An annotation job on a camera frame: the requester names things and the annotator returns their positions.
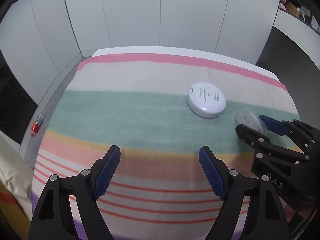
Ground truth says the person's right hand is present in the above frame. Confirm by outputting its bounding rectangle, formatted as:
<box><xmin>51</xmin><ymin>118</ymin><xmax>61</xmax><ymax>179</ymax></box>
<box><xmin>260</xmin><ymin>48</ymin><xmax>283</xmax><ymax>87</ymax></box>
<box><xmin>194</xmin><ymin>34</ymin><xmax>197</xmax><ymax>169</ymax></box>
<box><xmin>284</xmin><ymin>204</ymin><xmax>314</xmax><ymax>222</ymax></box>

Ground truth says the white round compact case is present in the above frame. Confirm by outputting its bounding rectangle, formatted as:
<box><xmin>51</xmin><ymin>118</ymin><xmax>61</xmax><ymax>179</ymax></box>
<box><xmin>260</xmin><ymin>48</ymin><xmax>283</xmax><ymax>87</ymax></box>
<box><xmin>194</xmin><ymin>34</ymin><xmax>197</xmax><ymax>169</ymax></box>
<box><xmin>187</xmin><ymin>82</ymin><xmax>227</xmax><ymax>119</ymax></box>

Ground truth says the small red toy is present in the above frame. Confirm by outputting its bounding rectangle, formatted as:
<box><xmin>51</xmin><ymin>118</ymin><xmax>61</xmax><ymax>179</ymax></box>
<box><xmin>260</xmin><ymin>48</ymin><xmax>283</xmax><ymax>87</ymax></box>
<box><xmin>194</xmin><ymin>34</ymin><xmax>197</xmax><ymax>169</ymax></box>
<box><xmin>30</xmin><ymin>113</ymin><xmax>45</xmax><ymax>137</ymax></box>

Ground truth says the striped colourful blanket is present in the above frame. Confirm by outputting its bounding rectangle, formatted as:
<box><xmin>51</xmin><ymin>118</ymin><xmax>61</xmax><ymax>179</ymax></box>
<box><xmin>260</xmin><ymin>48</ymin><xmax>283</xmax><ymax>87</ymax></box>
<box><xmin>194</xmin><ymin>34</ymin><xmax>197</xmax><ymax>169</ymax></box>
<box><xmin>31</xmin><ymin>54</ymin><xmax>298</xmax><ymax>239</ymax></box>

